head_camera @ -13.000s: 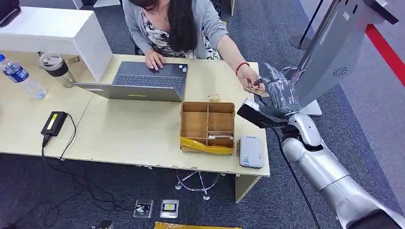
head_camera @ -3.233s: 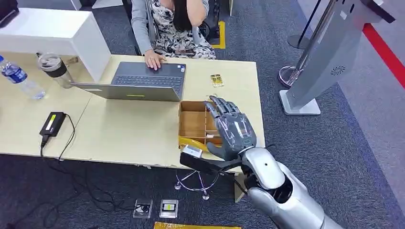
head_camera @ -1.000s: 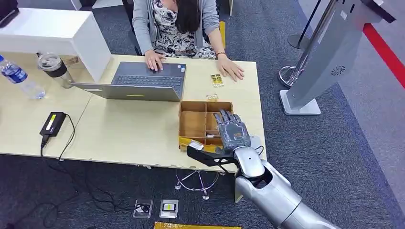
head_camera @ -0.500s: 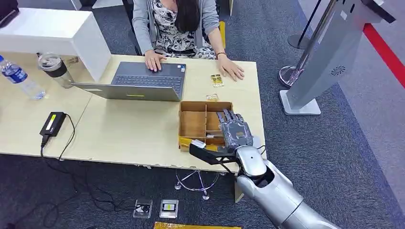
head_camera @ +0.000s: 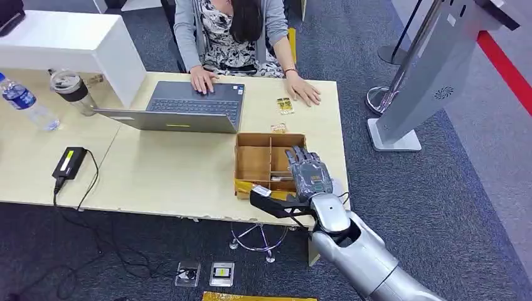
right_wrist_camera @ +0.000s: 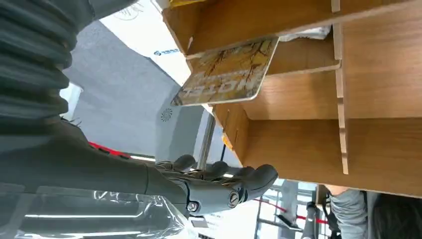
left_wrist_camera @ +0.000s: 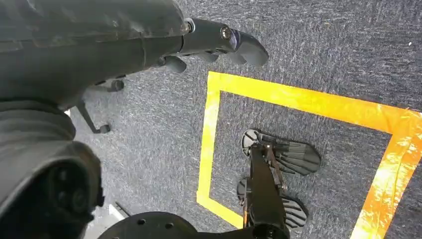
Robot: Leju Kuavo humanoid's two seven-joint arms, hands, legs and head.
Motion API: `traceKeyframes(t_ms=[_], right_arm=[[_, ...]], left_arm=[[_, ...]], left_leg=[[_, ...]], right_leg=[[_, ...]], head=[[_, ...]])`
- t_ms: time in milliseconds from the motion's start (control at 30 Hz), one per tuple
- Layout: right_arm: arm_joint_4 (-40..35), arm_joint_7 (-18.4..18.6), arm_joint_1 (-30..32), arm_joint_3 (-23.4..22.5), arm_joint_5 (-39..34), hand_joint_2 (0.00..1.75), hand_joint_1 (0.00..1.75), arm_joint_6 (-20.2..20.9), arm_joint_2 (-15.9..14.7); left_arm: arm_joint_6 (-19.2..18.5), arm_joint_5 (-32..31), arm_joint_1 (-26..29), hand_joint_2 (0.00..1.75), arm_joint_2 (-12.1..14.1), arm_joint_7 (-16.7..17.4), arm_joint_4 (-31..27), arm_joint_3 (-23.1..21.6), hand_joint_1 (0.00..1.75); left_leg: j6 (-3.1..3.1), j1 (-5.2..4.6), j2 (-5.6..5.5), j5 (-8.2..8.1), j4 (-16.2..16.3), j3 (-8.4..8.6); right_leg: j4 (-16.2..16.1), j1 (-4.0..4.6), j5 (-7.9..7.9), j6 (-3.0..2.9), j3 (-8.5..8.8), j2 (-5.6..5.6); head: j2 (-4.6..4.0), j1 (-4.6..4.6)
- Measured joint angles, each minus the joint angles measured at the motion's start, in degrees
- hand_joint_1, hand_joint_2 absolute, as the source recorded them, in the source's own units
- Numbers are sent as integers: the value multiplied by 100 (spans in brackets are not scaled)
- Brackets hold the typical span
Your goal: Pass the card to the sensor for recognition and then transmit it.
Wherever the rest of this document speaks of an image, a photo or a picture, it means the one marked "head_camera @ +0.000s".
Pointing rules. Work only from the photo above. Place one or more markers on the person's right hand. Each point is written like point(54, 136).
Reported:
point(201, 79)

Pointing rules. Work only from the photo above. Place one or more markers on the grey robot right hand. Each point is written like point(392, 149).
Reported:
point(311, 176)

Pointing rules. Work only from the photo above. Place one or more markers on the white box shelf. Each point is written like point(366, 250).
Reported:
point(70, 41)

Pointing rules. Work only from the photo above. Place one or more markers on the floor socket with yellow label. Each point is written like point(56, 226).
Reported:
point(221, 274)

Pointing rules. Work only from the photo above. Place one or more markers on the open floor socket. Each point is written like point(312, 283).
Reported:
point(187, 274)

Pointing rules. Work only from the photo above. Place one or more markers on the small clear card packet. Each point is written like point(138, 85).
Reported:
point(278, 128)

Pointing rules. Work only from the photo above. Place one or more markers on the yellow black card packet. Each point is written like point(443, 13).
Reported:
point(285, 106)

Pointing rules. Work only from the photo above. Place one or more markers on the black power adapter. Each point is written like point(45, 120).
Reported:
point(70, 162)

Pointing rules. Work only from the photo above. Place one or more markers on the chrome stanchion base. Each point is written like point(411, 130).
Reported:
point(379, 100)

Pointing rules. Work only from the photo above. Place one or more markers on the clear plastic water bottle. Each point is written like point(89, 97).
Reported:
point(25, 101)

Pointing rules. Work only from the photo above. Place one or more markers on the grey open laptop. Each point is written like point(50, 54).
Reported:
point(193, 104)

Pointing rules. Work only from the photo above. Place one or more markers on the person's left hand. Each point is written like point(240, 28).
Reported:
point(302, 89)

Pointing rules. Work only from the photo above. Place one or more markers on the chrome stool base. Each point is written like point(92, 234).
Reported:
point(264, 244)

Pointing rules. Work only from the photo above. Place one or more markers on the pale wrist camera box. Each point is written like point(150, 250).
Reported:
point(262, 190)

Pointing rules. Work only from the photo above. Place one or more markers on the card in box slot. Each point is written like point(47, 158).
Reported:
point(280, 178)

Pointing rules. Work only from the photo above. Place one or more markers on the person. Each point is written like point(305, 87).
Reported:
point(226, 41)

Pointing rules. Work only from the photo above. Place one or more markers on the black monitor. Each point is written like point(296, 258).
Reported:
point(10, 14)

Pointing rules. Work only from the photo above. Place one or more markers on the wooden divided card box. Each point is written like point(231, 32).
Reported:
point(252, 163)

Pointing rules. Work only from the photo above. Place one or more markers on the yellow sheet on floor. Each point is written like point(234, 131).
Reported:
point(249, 297)

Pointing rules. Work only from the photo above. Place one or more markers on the black stanchion pole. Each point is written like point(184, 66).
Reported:
point(400, 45)

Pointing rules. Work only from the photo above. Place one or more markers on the pale desk leg panel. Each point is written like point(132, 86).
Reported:
point(312, 253)

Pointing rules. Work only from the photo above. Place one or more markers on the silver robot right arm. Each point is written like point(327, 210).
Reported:
point(357, 253)

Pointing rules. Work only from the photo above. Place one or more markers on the person's hand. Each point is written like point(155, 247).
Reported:
point(201, 79)
point(302, 89)

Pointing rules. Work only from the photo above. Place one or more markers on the clear tumbler with black sleeve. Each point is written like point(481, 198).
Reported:
point(71, 88)

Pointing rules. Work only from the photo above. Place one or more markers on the grey kiosk stand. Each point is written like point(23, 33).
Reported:
point(432, 68)

